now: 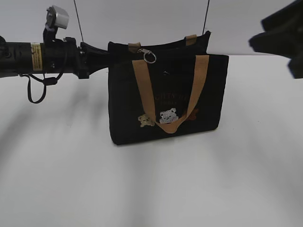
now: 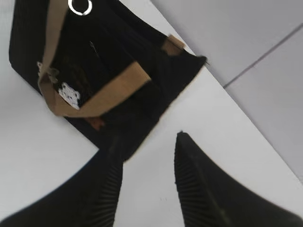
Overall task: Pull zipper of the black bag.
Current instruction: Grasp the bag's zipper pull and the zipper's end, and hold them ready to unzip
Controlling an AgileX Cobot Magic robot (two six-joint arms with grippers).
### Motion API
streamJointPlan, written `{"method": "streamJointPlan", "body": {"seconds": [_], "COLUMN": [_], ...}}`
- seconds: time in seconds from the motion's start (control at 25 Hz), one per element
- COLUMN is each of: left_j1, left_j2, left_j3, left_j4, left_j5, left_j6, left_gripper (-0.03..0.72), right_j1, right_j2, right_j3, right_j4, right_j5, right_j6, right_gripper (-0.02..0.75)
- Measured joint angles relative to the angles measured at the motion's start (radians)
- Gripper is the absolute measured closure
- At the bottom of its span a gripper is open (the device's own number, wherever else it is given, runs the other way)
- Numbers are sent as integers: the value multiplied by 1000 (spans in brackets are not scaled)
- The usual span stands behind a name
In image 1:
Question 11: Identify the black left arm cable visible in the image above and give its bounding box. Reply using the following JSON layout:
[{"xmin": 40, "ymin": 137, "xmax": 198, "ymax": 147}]
[{"xmin": 19, "ymin": 42, "xmax": 68, "ymax": 104}]

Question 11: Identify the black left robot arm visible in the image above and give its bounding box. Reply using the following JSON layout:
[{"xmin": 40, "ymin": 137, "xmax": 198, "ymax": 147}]
[{"xmin": 0, "ymin": 37, "xmax": 115, "ymax": 79}]

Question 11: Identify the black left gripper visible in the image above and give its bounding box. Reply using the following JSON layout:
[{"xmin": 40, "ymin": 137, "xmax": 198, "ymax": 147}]
[{"xmin": 42, "ymin": 37, "xmax": 111, "ymax": 79}]

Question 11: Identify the silver zipper pull ring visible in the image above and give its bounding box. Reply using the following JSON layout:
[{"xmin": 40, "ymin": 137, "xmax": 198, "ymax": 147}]
[{"xmin": 137, "ymin": 48, "xmax": 157, "ymax": 64}]

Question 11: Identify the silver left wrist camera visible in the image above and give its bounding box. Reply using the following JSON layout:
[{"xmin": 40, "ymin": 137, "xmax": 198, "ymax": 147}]
[{"xmin": 45, "ymin": 5, "xmax": 69, "ymax": 29}]

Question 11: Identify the black tote bag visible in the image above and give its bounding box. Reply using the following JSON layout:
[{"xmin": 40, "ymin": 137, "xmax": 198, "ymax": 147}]
[{"xmin": 108, "ymin": 31, "xmax": 229, "ymax": 145}]

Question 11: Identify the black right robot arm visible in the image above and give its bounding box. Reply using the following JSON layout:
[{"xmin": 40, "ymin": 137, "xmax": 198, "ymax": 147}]
[{"xmin": 249, "ymin": 0, "xmax": 303, "ymax": 79}]

